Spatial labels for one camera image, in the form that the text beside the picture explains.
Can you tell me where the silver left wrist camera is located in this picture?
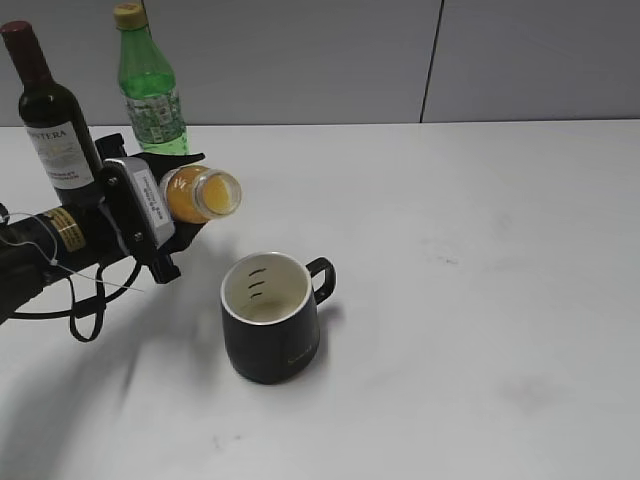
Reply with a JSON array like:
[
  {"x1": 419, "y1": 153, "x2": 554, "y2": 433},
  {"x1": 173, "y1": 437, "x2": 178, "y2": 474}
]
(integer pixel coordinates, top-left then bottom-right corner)
[{"x1": 95, "y1": 132, "x2": 181, "y2": 285}]

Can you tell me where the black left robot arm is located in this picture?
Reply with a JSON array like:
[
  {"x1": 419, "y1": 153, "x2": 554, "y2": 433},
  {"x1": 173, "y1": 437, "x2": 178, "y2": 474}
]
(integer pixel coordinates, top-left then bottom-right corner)
[{"x1": 1, "y1": 152, "x2": 205, "y2": 320}]

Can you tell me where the dark red wine bottle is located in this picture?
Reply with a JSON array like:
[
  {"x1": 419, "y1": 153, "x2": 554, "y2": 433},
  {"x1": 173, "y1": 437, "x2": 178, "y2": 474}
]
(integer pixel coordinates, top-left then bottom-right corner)
[{"x1": 1, "y1": 20, "x2": 103, "y2": 207}]

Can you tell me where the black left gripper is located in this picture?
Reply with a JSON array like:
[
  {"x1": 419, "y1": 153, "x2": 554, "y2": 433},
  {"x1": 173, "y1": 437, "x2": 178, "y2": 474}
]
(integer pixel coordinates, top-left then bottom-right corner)
[{"x1": 75, "y1": 152, "x2": 205, "y2": 265}]

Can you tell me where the orange juice bottle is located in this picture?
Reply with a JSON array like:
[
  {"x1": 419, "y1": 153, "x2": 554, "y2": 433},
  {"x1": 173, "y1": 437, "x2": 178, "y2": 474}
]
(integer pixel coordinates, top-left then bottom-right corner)
[{"x1": 160, "y1": 165, "x2": 242, "y2": 224}]

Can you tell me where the black mug white interior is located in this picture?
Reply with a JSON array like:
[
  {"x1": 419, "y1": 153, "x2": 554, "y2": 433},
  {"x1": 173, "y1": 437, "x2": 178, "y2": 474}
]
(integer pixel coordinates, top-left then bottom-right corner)
[{"x1": 220, "y1": 252, "x2": 336, "y2": 385}]

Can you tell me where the green plastic soda bottle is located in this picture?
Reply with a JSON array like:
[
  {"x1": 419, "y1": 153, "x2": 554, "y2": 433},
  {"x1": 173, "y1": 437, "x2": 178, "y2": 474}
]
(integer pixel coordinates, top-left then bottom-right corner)
[{"x1": 113, "y1": 3, "x2": 189, "y2": 155}]

